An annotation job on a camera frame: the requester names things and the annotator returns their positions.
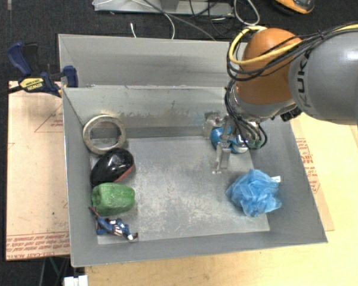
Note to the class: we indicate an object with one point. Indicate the brown cardboard board red print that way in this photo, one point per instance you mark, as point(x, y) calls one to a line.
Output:
point(35, 171)

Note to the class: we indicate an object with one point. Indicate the grey metal bin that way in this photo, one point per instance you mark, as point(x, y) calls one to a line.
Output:
point(182, 189)

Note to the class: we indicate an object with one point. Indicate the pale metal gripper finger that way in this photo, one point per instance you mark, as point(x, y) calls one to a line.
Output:
point(218, 159)
point(226, 158)

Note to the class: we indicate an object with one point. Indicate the blue toy figure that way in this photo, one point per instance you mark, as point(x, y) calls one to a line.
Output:
point(111, 226)

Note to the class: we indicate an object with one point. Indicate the black and red computer mouse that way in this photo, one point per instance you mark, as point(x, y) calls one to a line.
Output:
point(110, 167)

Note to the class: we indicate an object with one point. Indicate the green sponge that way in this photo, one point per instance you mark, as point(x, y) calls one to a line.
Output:
point(113, 200)

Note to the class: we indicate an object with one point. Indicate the blue and white ball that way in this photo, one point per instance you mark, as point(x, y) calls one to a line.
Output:
point(216, 138)

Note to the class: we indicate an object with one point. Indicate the blue mesh bath pouf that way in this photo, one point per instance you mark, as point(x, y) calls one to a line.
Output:
point(253, 194)

